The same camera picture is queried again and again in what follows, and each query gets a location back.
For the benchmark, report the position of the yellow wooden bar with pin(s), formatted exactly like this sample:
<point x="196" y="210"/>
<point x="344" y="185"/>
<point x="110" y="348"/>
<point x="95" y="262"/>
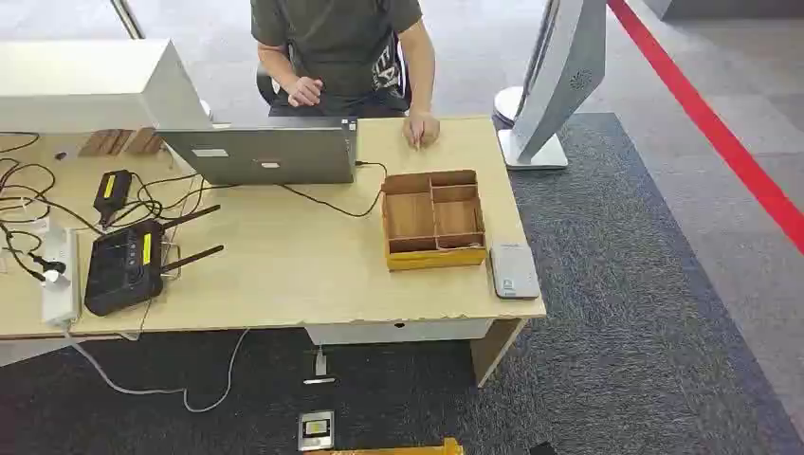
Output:
<point x="402" y="449"/>

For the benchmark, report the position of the wooden slat stand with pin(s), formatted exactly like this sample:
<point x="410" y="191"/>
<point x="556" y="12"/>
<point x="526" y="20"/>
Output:
<point x="122" y="142"/>

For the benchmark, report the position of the dark grey carpet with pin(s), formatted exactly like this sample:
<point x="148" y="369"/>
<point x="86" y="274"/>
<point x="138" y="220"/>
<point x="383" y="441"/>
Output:
<point x="597" y="301"/>

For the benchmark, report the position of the person's right hand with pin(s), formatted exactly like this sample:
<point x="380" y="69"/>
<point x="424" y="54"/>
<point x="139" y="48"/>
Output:
<point x="305" y="92"/>

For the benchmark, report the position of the white desk drawer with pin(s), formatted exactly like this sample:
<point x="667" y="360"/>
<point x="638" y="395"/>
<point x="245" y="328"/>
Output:
<point x="399" y="331"/>

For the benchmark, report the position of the black router with antennas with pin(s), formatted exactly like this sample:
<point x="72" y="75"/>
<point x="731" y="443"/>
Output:
<point x="122" y="267"/>

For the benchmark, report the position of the silver floor socket plate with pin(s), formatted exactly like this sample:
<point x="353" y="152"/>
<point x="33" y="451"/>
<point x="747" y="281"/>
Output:
<point x="316" y="430"/>

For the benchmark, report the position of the white monitor box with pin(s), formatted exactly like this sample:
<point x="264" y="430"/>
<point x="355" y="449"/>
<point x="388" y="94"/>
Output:
<point x="88" y="85"/>

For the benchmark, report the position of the grey card reader device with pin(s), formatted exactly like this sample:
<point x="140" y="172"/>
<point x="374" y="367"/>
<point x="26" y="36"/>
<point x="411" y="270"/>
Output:
<point x="514" y="270"/>

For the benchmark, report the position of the person's hand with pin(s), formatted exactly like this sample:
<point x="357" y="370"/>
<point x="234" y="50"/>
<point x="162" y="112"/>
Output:
<point x="305" y="92"/>
<point x="421" y="129"/>

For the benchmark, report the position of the small black adapter box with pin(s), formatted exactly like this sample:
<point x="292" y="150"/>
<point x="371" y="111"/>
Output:
<point x="112" y="192"/>

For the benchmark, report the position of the red floor tape stripe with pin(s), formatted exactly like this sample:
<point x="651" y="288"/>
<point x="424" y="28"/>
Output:
<point x="710" y="119"/>

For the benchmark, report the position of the person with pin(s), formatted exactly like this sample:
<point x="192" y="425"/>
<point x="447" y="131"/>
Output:
<point x="339" y="44"/>

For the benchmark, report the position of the wooden compartment box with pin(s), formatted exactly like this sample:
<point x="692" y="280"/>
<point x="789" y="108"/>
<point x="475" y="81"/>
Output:
<point x="433" y="218"/>

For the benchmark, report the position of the white power strip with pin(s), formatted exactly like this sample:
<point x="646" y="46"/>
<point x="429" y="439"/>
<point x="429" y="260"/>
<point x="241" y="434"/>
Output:
<point x="60" y="279"/>

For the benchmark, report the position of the person's left hand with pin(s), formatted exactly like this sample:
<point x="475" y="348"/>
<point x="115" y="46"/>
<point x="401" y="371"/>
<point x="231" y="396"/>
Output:
<point x="421" y="129"/>

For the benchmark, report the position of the grey laptop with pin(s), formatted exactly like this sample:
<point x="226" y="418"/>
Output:
<point x="264" y="154"/>

